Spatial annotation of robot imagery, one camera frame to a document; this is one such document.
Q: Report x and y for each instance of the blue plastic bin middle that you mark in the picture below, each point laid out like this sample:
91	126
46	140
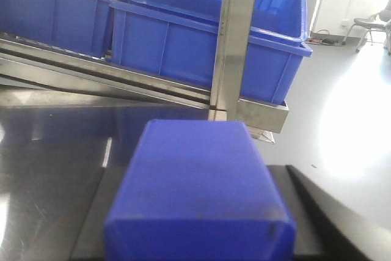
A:
82	26

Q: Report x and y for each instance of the grey chair background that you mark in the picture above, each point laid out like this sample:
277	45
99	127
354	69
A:
378	22

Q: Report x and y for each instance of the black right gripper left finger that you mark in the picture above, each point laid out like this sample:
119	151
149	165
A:
90	241

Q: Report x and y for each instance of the blue block part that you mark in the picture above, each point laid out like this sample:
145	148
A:
198	190

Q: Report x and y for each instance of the blue plastic bin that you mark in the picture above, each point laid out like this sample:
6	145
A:
82	26
177	39

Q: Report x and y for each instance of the stainless steel shelf rack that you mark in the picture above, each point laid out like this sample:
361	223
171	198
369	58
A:
36	64

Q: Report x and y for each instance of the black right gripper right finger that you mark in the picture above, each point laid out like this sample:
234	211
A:
327	229

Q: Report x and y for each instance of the blue plastic bin right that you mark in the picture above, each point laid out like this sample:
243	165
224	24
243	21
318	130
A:
177	39

